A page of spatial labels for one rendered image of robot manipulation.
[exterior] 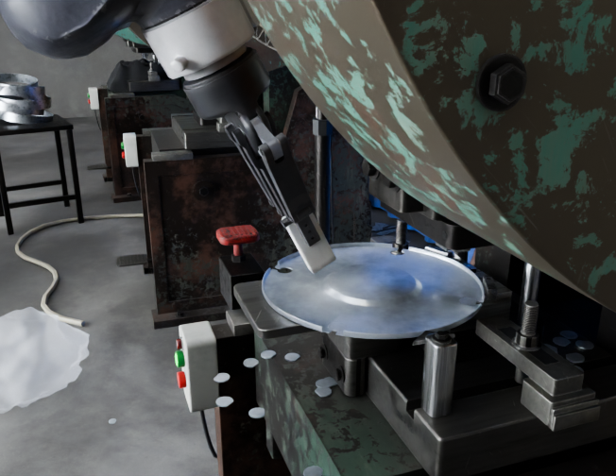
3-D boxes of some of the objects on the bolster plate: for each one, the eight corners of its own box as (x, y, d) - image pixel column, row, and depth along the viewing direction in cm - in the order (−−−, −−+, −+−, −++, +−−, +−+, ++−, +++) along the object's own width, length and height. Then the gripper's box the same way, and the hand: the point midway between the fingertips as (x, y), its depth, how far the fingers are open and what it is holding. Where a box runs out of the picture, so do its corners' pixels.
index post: (431, 419, 69) (437, 342, 66) (418, 403, 72) (423, 329, 68) (453, 414, 70) (460, 337, 67) (439, 399, 73) (446, 325, 69)
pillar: (523, 327, 83) (538, 225, 78) (513, 319, 85) (525, 220, 80) (538, 324, 83) (552, 223, 79) (527, 316, 85) (540, 218, 81)
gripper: (167, 76, 62) (273, 262, 73) (196, 92, 51) (316, 308, 62) (231, 40, 64) (327, 228, 75) (274, 46, 52) (379, 266, 63)
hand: (309, 239), depth 67 cm, fingers closed
